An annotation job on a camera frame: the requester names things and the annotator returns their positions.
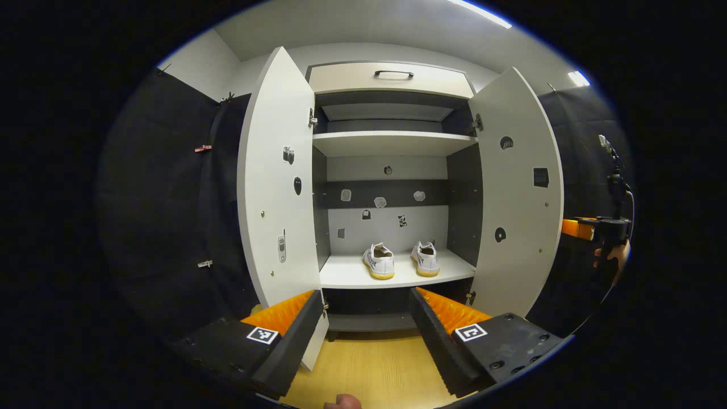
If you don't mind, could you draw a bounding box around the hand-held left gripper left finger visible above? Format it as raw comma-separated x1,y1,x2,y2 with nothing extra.
170,290,324,400

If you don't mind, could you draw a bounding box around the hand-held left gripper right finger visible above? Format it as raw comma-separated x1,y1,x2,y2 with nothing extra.
409,287,564,398

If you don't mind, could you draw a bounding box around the white shoe cabinet door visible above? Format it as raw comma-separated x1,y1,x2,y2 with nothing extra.
237,47,330,373
469,67,565,319

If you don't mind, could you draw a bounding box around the white canvas shoe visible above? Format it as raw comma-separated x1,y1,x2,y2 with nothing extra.
363,243,395,281
411,241,441,278

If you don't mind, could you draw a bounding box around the white cabinet shelf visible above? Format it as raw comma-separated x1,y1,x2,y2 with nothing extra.
312,131,479,158
319,248,477,290

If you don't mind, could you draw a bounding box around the white cabinet drawer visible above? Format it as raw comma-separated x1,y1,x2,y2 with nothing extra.
307,62,475,99

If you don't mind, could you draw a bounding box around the black backdrop cloth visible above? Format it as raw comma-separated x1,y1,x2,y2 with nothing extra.
97,68,634,341

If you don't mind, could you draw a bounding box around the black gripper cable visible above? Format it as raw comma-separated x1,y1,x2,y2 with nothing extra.
568,190,636,337

